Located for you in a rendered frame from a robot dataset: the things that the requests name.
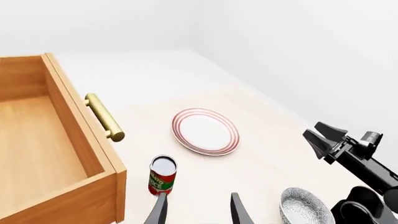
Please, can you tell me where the open wooden drawer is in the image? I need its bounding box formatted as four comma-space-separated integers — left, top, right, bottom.
0, 52, 128, 224

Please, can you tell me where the brass drawer handle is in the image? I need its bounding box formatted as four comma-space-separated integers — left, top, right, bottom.
83, 93, 126, 142

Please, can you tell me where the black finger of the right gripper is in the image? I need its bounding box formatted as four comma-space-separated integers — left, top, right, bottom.
302, 129, 332, 161
313, 121, 349, 142

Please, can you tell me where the white plate with red rings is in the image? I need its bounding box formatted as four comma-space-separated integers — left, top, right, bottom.
170, 107, 241, 157

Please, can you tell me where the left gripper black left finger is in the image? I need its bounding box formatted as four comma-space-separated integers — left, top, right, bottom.
143, 192, 170, 224

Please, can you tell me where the black white patterned bowl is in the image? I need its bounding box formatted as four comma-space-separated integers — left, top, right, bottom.
279, 187, 336, 224

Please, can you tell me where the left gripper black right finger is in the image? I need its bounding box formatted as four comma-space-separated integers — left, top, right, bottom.
230, 192, 256, 224

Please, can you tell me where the tomato sauce tin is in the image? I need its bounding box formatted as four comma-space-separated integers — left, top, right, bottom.
147, 154, 179, 196

